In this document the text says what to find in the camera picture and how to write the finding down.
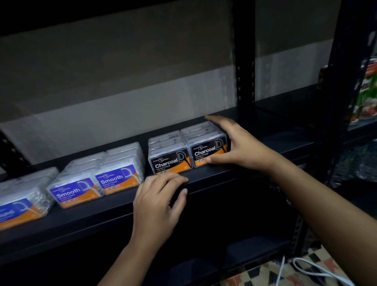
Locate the black label dental floss box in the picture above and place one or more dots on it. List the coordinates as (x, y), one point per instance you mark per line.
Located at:
(206, 151)

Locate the pack of clear plastic bottles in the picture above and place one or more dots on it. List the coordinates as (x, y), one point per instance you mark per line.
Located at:
(359, 165)

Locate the person's right hand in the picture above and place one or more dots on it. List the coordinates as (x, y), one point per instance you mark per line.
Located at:
(247, 150)

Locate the row of green drink cans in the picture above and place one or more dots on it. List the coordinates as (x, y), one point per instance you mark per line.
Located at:
(368, 97)

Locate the dark metal shelf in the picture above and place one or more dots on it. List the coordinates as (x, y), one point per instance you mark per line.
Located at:
(88, 221)

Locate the person's left hand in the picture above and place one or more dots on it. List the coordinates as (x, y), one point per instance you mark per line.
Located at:
(153, 215)

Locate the group of floss boxes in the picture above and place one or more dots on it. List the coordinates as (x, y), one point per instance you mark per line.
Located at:
(73, 191)

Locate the person's right forearm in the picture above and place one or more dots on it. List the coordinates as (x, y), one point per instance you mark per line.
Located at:
(330, 212)

